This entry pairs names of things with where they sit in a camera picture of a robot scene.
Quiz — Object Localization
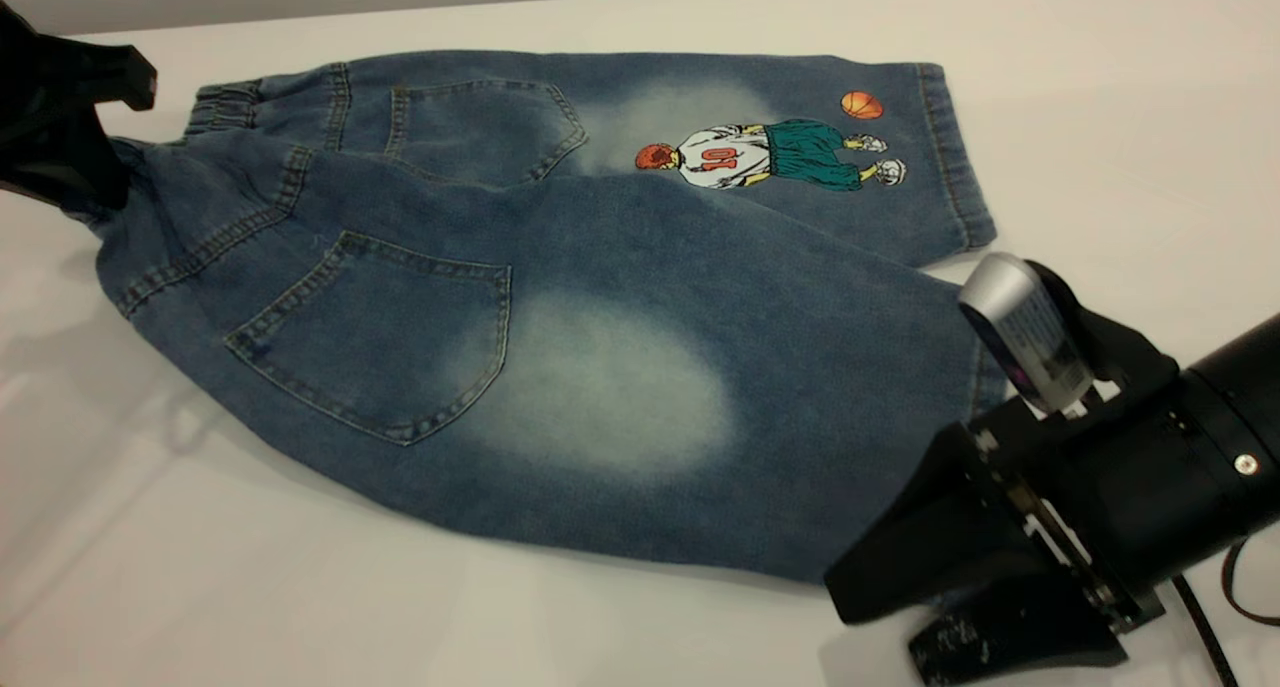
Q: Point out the thin brown cable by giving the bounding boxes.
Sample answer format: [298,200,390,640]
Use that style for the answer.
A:
[1222,537,1280,628]

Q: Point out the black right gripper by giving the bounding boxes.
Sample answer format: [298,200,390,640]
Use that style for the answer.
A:
[825,372,1253,687]

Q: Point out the black right camera bracket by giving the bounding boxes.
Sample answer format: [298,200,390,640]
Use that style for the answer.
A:
[1025,260,1181,408]

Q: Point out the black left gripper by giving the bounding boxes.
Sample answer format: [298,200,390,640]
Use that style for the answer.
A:
[0,2,159,214]

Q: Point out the blue denim shorts basketball print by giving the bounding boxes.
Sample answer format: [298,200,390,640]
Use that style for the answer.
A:
[62,50,1011,583]

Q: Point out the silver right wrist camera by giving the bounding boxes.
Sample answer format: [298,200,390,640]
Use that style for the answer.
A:
[958,253,1096,415]

